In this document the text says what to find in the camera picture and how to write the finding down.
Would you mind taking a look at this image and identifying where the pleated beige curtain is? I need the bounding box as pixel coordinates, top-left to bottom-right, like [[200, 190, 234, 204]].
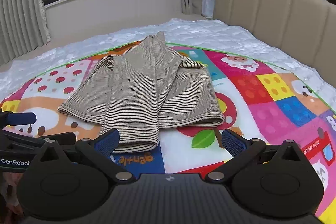
[[0, 0, 51, 65]]

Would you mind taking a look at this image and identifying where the pink fleece cloth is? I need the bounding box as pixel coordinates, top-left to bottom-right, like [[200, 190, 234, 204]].
[[0, 172, 24, 217]]

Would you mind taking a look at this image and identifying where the striped beige garment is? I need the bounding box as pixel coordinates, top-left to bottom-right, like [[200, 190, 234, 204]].
[[57, 31, 225, 153]]

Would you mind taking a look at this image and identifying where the white quilted mattress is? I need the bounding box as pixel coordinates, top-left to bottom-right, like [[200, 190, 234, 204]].
[[0, 18, 336, 101]]

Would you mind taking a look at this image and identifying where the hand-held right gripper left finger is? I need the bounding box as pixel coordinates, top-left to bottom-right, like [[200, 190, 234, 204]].
[[37, 128, 135, 183]]

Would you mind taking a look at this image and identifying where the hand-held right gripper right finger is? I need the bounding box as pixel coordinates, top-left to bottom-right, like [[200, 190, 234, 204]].
[[205, 129, 305, 184]]

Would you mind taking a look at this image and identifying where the colourful cartoon play mat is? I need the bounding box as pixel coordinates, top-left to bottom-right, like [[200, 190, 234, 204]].
[[0, 42, 336, 224]]

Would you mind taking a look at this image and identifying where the beige padded headboard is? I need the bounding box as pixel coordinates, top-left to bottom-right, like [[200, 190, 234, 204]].
[[213, 0, 336, 72]]

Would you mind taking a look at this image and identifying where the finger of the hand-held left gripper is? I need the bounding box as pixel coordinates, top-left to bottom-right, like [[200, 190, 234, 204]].
[[0, 109, 37, 132], [0, 130, 77, 152]]

